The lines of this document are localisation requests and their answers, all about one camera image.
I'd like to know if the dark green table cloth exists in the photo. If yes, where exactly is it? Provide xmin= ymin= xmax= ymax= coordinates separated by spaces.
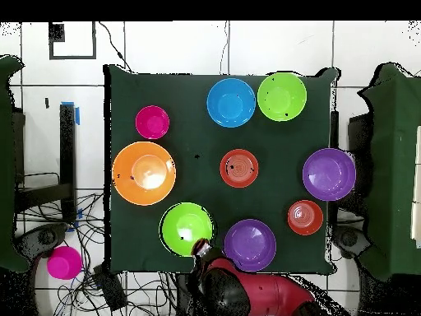
xmin=103 ymin=63 xmax=340 ymax=276

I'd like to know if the large green bowl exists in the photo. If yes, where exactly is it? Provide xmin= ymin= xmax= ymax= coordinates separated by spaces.
xmin=257 ymin=72 xmax=308 ymax=123

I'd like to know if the black metal stool frame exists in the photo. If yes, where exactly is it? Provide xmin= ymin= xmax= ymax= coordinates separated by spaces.
xmin=14 ymin=103 xmax=78 ymax=225

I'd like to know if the green cloth covered table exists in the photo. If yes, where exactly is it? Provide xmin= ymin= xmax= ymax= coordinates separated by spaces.
xmin=357 ymin=62 xmax=421 ymax=282
xmin=0 ymin=54 xmax=31 ymax=274

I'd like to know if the large orange bowl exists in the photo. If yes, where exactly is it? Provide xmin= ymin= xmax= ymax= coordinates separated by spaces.
xmin=112 ymin=141 xmax=178 ymax=207

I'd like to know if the pink cup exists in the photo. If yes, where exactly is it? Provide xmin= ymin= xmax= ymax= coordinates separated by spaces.
xmin=46 ymin=245 xmax=83 ymax=281

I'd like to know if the blue bowl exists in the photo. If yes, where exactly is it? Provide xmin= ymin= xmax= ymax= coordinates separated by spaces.
xmin=206 ymin=77 xmax=257 ymax=128

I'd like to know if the red-orange bowl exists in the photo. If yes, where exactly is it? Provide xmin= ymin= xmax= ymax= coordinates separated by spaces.
xmin=287 ymin=199 xmax=324 ymax=236
xmin=219 ymin=148 xmax=260 ymax=189

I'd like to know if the pink bowl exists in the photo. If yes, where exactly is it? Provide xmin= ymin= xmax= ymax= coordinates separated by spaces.
xmin=135 ymin=105 xmax=171 ymax=140

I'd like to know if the tangle of black cables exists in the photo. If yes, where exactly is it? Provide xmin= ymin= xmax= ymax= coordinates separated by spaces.
xmin=14 ymin=170 xmax=180 ymax=316

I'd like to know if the black power adapter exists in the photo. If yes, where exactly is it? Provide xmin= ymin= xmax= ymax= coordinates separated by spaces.
xmin=91 ymin=264 xmax=128 ymax=312

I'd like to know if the black grey base foot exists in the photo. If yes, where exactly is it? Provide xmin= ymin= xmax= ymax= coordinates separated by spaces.
xmin=331 ymin=225 xmax=372 ymax=259
xmin=14 ymin=222 xmax=70 ymax=263

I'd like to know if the purple bowl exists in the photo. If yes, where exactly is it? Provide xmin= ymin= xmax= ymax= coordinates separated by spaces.
xmin=224 ymin=218 xmax=278 ymax=273
xmin=302 ymin=147 xmax=357 ymax=202

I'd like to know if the black cable with connector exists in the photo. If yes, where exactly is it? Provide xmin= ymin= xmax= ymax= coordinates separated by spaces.
xmin=98 ymin=21 xmax=133 ymax=74

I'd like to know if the small green bowl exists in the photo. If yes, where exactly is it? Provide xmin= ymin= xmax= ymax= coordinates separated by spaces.
xmin=159 ymin=201 xmax=217 ymax=258

